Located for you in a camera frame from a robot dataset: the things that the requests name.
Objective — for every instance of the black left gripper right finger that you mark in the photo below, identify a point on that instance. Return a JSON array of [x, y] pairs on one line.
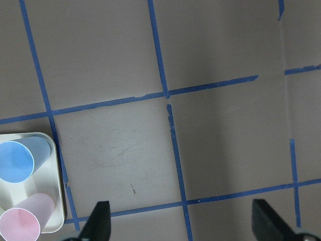
[[267, 224]]

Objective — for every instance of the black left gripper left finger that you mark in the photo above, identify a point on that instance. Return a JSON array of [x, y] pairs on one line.
[[98, 225]]

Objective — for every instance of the pink plastic cup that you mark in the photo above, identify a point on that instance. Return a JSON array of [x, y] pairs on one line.
[[26, 220]]

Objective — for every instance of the blue plastic cup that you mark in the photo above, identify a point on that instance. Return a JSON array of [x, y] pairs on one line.
[[20, 158]]

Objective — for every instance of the white plastic tray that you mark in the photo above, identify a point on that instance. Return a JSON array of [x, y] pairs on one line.
[[47, 179]]

